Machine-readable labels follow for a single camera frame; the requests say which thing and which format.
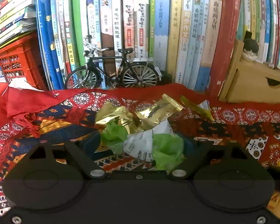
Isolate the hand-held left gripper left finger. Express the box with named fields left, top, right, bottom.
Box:
left=29, top=133, right=108, bottom=180

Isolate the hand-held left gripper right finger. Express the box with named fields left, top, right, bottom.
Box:
left=169, top=136, right=256, bottom=180

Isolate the green white plastic wrapper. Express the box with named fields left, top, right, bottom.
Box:
left=100, top=119, right=185, bottom=171

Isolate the row of tall upright books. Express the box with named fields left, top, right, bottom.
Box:
left=35, top=0, right=242, bottom=97

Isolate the flat stack of books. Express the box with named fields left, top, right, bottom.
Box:
left=0, top=0, right=39, bottom=53

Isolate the row of thin colourful books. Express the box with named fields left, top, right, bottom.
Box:
left=236, top=0, right=280, bottom=71

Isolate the crumpled gold green wrapper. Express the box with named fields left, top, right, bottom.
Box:
left=94, top=102, right=141, bottom=133

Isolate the green gold wrapper strip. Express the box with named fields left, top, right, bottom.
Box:
left=180, top=95, right=215, bottom=122

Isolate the gold foil wrapper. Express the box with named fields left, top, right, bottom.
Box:
left=135, top=94, right=185, bottom=127

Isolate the red patterned tablecloth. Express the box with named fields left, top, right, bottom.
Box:
left=0, top=84, right=280, bottom=220

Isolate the plain red cloth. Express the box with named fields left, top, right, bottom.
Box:
left=0, top=83, right=98, bottom=138

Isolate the wooden desktop shelf with drawers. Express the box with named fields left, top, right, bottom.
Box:
left=218, top=39, right=280, bottom=105

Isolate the white crumpled paper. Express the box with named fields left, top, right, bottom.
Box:
left=8, top=77, right=45, bottom=91

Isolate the miniature black bicycle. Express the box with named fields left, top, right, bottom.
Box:
left=65, top=35, right=163, bottom=91

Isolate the red plastic crate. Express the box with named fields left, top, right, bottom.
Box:
left=0, top=31, right=47, bottom=92

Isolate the black round figurine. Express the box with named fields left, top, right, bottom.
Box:
left=241, top=30, right=260, bottom=62

